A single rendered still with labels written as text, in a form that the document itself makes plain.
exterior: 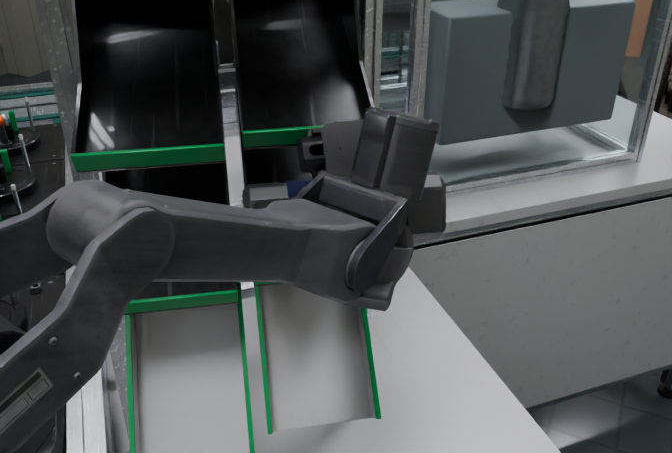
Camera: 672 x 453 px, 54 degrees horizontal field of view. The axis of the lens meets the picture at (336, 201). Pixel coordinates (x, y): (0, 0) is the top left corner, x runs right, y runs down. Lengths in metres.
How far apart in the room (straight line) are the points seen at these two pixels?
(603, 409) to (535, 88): 1.19
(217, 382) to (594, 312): 1.34
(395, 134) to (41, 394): 0.30
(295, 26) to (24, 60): 5.05
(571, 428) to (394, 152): 1.88
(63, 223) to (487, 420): 0.82
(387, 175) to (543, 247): 1.25
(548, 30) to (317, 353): 0.98
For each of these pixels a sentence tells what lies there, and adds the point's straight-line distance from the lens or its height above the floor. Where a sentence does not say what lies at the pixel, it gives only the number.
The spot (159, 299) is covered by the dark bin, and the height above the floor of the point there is 1.21.
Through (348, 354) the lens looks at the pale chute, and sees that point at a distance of 0.84.
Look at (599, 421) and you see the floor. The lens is 2.34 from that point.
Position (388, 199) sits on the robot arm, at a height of 1.38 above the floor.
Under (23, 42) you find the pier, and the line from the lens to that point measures 5.73.
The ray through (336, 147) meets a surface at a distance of 0.55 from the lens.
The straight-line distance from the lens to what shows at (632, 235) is 1.88.
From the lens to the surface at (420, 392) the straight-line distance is 1.06.
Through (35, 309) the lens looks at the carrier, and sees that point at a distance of 1.13.
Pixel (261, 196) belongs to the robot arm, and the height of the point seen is 1.33.
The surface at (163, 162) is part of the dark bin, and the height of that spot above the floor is 1.35.
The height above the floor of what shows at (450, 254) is 0.77.
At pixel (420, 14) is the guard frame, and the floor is 1.30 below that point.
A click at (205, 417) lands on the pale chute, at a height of 1.02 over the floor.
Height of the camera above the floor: 1.60
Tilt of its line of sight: 28 degrees down
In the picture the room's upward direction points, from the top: straight up
